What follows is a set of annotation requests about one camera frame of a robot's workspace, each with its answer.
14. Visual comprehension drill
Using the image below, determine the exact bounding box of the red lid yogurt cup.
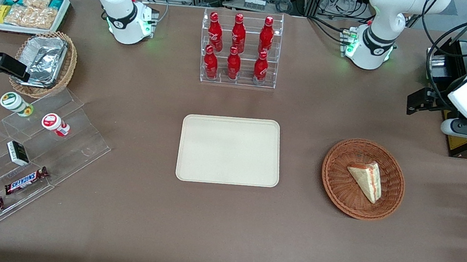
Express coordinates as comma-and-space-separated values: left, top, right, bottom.
40, 112, 73, 138

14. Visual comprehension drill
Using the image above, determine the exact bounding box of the clear acrylic step shelf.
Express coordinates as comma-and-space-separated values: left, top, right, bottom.
0, 79, 119, 255

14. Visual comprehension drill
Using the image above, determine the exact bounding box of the white rectangular snack bin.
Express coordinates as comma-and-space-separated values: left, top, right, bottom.
0, 0, 72, 41

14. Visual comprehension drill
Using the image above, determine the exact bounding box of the clear rice cracker bag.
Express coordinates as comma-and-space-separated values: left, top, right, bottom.
4, 2, 58, 32
23, 0, 52, 10

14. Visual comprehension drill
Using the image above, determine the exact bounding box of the beige plastic tray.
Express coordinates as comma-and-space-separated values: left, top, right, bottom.
174, 108, 288, 195

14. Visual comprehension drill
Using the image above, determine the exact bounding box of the triangular sandwich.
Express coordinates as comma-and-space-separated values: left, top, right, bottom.
343, 158, 387, 205

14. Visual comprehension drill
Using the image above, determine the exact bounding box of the brown wicker basket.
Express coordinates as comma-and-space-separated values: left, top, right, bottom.
315, 134, 411, 226

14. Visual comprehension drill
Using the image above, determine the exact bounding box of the red cola bottle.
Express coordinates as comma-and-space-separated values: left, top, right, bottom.
201, 44, 222, 81
251, 50, 271, 86
257, 15, 277, 57
224, 45, 244, 82
205, 11, 228, 53
229, 12, 249, 55

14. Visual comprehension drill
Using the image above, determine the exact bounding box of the aluminium foil tray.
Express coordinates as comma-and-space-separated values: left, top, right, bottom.
18, 32, 69, 80
23, 47, 65, 90

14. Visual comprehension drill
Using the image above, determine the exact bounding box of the light wicker basket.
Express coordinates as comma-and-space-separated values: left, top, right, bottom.
7, 25, 81, 104

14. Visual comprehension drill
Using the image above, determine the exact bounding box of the green lid yogurt cup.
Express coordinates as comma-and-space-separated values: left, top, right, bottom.
0, 90, 36, 119

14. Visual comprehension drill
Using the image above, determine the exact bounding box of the small black box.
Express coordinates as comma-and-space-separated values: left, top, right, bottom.
4, 140, 33, 167

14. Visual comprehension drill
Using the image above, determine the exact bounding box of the clear acrylic bottle rack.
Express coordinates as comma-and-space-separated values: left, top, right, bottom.
194, 3, 286, 93

